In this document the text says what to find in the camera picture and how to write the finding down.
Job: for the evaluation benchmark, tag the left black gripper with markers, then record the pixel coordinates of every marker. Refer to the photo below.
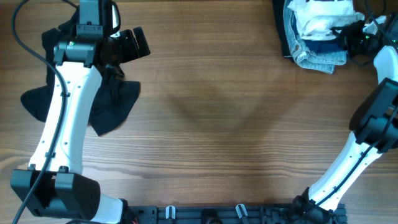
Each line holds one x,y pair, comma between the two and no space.
132,53

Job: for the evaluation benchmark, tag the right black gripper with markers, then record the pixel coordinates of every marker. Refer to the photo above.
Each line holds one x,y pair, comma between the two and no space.
347,32

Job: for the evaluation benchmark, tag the white t-shirt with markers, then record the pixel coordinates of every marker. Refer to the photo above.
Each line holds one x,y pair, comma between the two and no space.
315,18

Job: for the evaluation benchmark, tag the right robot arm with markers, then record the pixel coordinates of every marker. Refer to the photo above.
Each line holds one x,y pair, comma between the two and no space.
373,133

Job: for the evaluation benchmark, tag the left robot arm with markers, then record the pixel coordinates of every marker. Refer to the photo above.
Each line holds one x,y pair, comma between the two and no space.
85,88

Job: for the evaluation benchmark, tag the light blue denim jeans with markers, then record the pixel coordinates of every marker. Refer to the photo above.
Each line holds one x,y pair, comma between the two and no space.
299,52

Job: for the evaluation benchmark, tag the black t-shirt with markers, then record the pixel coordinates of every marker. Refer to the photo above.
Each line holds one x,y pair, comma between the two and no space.
113,101

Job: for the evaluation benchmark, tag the black folded garment under jeans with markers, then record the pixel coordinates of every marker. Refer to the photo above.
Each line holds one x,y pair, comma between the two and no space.
278,7

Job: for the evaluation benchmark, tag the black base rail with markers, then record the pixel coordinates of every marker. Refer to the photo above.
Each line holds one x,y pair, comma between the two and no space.
266,214

